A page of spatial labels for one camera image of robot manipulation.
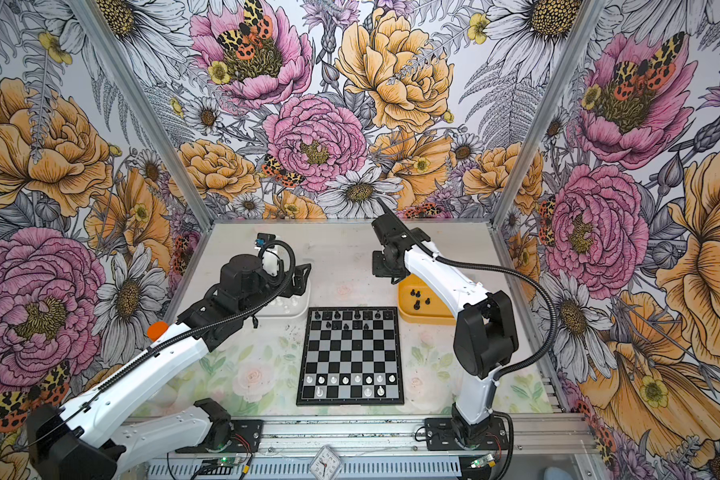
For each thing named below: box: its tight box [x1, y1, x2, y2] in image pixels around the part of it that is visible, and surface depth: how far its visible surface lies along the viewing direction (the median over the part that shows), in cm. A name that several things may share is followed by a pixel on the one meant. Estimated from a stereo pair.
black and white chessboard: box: [296, 306, 405, 406], surface depth 87 cm
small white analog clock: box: [309, 445, 344, 480], surface depth 70 cm
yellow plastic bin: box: [398, 273, 457, 325], surface depth 99 cm
